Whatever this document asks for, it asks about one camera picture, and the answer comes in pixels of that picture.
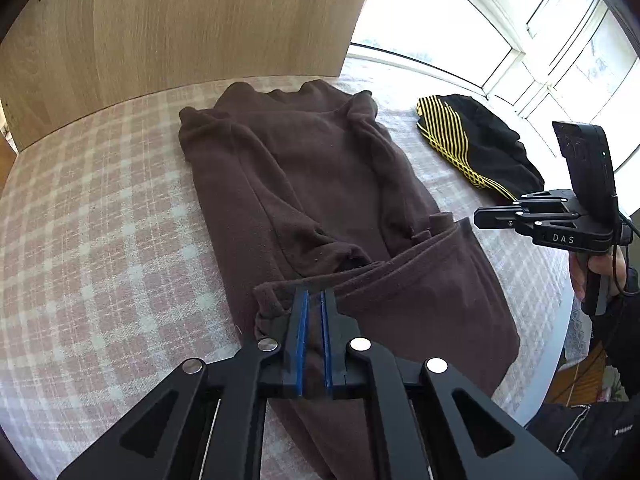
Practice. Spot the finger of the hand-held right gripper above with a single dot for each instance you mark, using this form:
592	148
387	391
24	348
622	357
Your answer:
500	218

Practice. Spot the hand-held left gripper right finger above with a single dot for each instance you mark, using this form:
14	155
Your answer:
327	340

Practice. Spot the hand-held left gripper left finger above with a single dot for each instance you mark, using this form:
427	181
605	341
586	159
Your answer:
300	340

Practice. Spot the black garment with yellow stripes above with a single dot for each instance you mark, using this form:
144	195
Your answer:
490	140

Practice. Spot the brown sweater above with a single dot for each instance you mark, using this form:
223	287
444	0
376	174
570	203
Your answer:
310	185

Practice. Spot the person's right forearm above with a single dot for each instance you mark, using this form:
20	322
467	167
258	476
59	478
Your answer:
620	330

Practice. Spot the person's right hand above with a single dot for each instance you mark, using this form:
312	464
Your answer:
579	272

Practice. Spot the pink plaid blanket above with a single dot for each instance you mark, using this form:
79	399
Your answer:
100	235

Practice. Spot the black jacket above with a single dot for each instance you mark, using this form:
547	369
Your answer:
585	440

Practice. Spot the light wooden board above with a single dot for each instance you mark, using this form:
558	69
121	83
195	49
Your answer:
175	25

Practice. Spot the white window frame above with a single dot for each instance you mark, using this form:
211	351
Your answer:
520	67

